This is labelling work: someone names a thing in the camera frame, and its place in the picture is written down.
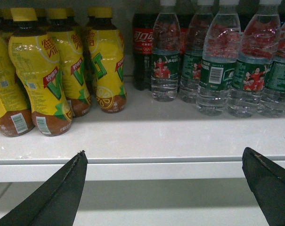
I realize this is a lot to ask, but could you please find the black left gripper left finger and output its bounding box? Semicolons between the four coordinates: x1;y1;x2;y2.
0;151;88;226

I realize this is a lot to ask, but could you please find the barcode label water bottle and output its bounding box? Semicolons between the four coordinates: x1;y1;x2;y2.
196;0;241;116

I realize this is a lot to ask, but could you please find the middle water bottle team label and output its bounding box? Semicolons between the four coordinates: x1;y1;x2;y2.
228;0;281;118

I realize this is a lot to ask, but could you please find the yellow lemon tea bottle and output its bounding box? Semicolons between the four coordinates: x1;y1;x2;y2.
87;7;127;113

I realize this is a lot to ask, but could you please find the left cola bottle behind water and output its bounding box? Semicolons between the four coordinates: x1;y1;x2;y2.
132;13;155;90

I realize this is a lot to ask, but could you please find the left edge lemon tea bottle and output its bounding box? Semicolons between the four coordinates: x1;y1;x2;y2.
0;34;34;137

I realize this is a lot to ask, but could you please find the front lemon tea bottle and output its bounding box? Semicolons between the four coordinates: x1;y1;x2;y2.
8;8;73;136

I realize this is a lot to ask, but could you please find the white metal shelf board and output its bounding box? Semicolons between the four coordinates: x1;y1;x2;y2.
0;81;285;182

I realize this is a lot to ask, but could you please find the right water bottle green label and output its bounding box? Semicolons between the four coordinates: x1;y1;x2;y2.
258;22;285;118

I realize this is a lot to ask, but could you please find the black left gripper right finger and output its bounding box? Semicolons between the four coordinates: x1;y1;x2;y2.
242;147;285;226

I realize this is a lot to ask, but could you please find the middle lemon tea bottle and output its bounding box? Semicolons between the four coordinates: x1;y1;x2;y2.
46;8;91;117

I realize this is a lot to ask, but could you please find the far left water bottle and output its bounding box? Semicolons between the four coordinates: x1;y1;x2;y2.
151;0;180;102

